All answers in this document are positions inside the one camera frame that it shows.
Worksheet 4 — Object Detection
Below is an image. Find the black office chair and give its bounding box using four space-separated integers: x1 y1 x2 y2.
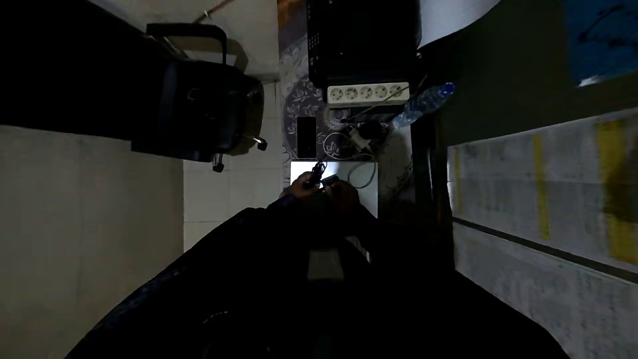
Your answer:
131 23 268 174

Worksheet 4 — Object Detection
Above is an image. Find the person's right forearm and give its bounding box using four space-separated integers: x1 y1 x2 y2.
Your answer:
339 201 387 240

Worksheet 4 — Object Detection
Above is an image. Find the blue poster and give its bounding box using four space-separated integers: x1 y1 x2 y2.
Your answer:
563 0 638 88

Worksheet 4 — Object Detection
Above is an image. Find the black cable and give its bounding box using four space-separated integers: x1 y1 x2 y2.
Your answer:
308 160 328 187

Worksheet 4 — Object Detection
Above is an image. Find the black machine with buttons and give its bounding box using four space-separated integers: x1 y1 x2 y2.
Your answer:
306 0 422 89

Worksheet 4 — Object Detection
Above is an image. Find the person's left forearm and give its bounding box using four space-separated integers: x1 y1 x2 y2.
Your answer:
234 193 306 235

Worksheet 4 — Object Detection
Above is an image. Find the clear bottle with blue cap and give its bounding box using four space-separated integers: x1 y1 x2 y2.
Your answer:
392 82 455 130

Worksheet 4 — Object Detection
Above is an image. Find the white curved sheet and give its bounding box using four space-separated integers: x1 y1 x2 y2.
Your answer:
419 0 501 49

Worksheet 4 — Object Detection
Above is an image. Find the white printed poster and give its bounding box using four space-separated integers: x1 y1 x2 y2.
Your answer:
453 222 638 359

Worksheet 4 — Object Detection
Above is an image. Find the person's left hand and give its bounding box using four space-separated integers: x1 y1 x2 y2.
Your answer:
289 172 322 199

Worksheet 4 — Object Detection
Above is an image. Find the thin white cable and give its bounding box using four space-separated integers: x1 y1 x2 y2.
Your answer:
323 132 377 189

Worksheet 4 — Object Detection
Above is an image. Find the person's body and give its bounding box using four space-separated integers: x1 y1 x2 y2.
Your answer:
65 207 571 359

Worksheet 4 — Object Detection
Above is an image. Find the white rectangular board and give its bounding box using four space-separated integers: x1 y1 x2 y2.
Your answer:
290 161 378 219

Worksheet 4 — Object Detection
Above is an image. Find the patterned floral tablecloth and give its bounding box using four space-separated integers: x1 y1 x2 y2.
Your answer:
278 33 414 205

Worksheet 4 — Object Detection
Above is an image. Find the white plug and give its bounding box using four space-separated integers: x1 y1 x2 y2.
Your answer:
348 128 372 152

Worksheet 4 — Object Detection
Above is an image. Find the white five-socket power strip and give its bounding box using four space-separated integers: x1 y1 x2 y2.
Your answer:
327 82 410 109

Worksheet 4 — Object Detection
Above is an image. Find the thin brown stick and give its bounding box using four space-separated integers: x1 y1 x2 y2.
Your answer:
193 0 235 25

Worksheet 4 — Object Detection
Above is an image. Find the white poster with yellow stripes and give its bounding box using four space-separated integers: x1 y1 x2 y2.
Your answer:
447 107 638 274

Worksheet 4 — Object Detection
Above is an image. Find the black smartphone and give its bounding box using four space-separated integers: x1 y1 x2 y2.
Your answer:
297 117 317 159

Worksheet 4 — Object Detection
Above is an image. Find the person's right hand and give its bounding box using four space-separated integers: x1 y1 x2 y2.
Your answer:
324 179 360 210

